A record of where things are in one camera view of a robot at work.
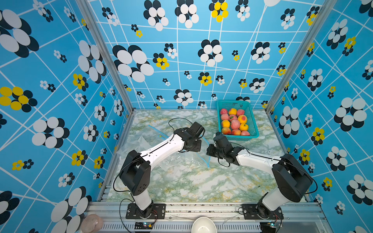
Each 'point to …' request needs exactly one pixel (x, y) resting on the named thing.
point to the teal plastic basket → (246, 131)
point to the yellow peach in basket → (232, 111)
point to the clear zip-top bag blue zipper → (184, 161)
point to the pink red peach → (235, 124)
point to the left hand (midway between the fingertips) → (198, 146)
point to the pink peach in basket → (224, 116)
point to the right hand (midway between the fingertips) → (207, 149)
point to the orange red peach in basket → (242, 119)
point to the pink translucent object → (92, 223)
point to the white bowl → (203, 224)
